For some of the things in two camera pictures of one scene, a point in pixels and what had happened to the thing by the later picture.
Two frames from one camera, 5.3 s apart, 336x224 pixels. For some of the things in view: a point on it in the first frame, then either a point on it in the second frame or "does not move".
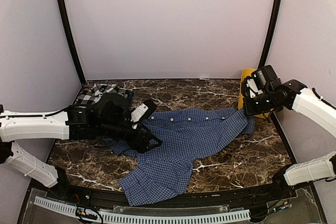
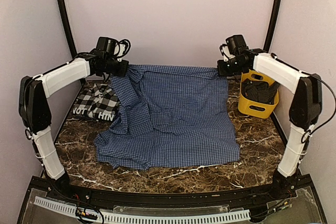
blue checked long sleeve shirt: x=161 y=174 to x=169 y=116
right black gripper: x=249 y=110 to x=222 y=71
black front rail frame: x=251 y=199 does not move
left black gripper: x=142 y=147 to x=122 y=71
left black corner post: x=65 y=18 does not move
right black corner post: x=275 y=18 does not move
